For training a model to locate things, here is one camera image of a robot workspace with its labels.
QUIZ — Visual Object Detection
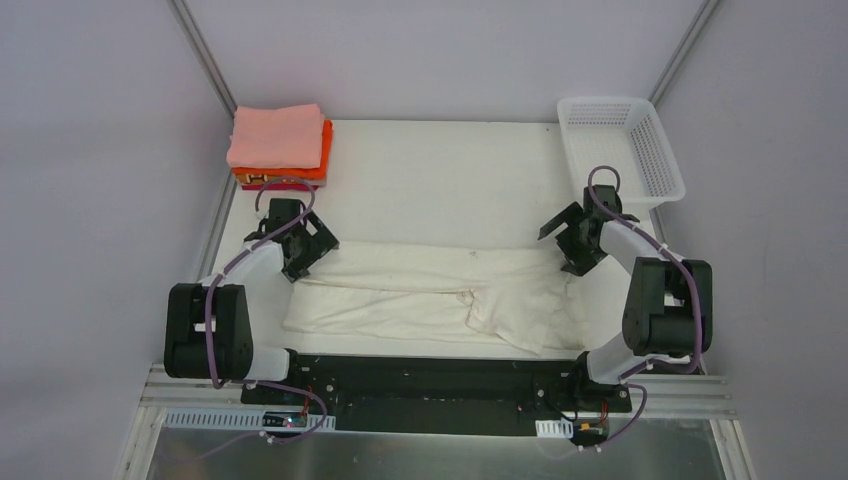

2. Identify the pink folded t shirt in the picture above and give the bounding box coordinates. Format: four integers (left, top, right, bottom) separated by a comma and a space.
226, 104, 325, 169

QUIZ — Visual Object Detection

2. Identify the white cable duct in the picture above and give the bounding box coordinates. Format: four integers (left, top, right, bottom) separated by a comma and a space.
163, 408, 336, 434
535, 418, 574, 439

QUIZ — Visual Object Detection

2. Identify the brown patterned folded t shirt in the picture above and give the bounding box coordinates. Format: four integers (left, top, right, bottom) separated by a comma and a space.
235, 174, 327, 187

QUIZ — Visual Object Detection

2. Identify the aluminium frame rail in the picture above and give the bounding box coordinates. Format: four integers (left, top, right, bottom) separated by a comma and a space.
141, 364, 738, 420

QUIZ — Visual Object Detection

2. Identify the cream white t shirt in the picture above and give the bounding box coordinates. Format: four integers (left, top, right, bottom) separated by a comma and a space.
282, 242, 589, 355

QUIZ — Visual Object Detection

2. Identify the left white cable duct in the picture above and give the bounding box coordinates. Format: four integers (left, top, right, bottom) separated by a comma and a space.
163, 408, 336, 434

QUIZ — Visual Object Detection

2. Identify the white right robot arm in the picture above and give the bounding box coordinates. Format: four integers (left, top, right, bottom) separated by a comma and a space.
538, 185, 712, 410

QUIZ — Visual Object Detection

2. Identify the orange folded t shirt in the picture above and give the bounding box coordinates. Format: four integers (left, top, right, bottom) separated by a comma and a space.
231, 119, 335, 180

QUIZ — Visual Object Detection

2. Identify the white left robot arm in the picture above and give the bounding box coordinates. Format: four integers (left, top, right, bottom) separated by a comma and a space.
163, 198, 340, 405

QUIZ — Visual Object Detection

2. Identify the magenta folded t shirt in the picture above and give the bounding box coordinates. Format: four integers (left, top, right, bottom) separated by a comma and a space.
240, 183, 321, 191

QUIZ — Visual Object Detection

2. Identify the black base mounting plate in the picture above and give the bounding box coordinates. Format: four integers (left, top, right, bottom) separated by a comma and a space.
240, 355, 632, 436

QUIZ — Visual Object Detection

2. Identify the right white cable duct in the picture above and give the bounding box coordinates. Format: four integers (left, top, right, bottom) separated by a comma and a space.
535, 418, 574, 439

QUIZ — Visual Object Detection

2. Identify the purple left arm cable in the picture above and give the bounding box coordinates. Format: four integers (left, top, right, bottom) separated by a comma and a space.
165, 177, 329, 462

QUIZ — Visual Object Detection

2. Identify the white plastic basket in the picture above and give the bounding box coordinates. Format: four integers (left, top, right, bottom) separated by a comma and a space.
557, 97, 686, 209

